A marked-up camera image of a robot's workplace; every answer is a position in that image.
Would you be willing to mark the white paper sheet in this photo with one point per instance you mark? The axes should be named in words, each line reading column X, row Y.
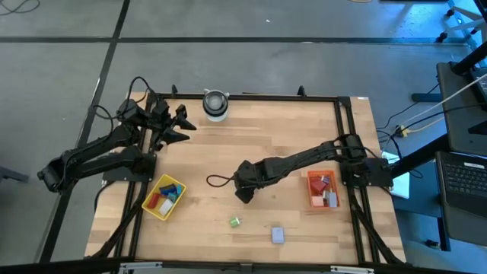
column 401, row 188

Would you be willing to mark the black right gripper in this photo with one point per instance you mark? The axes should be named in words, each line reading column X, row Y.
column 245, row 192

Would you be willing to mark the white cylinder lamp black rim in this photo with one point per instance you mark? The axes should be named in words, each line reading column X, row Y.
column 215, row 104

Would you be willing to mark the black work desk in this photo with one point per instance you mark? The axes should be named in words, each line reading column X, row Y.
column 460, row 114

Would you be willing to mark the purple white charger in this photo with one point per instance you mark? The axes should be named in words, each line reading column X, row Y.
column 325, row 178

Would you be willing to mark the orange plastic basket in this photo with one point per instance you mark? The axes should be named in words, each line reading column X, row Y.
column 310, row 201

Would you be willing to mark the black aluminium table frame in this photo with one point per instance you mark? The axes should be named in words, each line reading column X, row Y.
column 266, row 97

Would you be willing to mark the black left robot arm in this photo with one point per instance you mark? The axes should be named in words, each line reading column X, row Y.
column 99, row 161

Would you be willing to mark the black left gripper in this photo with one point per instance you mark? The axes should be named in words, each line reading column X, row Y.
column 160, row 118

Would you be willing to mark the black diagonal strut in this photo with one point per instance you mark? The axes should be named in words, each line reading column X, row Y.
column 422, row 155

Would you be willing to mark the yellow plastic basket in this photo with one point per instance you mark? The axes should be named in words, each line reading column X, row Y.
column 152, row 211

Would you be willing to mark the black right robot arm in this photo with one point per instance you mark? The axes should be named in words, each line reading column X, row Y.
column 296, row 163

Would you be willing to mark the black camera crossbar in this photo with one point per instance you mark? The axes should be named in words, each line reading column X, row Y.
column 57, row 268

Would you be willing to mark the grey office chair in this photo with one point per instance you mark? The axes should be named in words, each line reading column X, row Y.
column 462, row 23

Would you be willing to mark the black frame clamp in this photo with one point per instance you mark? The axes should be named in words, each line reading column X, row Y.
column 301, row 91
column 174, row 90

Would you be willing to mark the black laptop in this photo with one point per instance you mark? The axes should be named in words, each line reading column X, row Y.
column 464, row 182

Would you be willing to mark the dark grey furniture foot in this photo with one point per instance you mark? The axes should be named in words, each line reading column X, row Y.
column 11, row 175

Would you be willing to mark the black vertical mast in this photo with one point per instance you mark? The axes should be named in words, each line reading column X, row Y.
column 470, row 59

